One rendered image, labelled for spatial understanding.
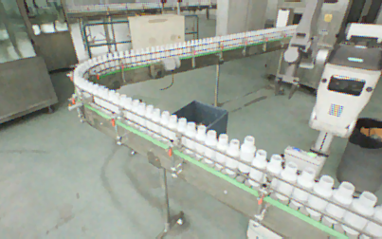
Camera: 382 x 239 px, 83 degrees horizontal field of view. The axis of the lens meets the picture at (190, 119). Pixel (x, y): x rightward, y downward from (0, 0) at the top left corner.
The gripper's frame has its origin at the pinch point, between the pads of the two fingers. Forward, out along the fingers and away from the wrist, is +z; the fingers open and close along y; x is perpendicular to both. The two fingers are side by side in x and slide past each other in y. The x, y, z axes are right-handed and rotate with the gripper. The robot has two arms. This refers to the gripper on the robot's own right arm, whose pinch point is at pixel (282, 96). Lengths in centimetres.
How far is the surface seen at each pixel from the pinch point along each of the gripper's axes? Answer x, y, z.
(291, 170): -24.8, 17.8, 24.8
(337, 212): -20, 35, 34
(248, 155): -25.5, 1.4, 25.9
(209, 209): 56, -45, 114
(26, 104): -6, -341, 100
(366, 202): -23, 40, 25
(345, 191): -23.2, 34.5, 24.6
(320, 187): -23.2, 27.9, 26.8
